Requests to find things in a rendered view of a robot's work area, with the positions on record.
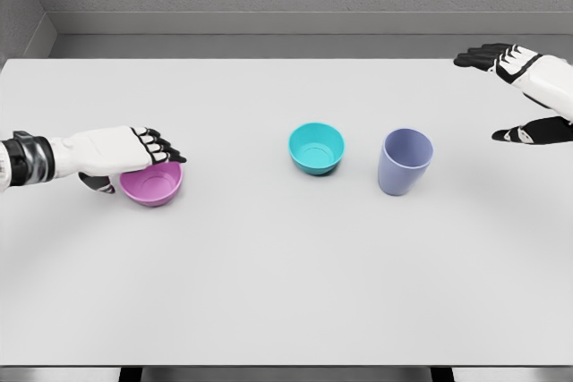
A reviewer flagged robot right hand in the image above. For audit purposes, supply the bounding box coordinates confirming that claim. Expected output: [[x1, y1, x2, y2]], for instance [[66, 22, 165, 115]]
[[453, 43, 573, 145]]

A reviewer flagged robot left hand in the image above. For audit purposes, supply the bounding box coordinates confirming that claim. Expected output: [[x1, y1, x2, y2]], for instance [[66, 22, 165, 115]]
[[64, 125, 188, 195]]

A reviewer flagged pink bowl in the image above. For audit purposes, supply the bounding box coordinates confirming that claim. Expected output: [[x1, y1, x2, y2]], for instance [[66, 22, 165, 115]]
[[118, 160, 185, 208]]

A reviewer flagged lavender cup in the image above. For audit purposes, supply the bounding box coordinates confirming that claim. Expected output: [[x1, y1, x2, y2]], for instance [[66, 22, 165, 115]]
[[377, 128, 434, 198]]

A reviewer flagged teal bowl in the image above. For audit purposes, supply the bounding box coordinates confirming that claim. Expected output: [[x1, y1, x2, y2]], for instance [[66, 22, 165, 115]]
[[287, 122, 346, 177]]

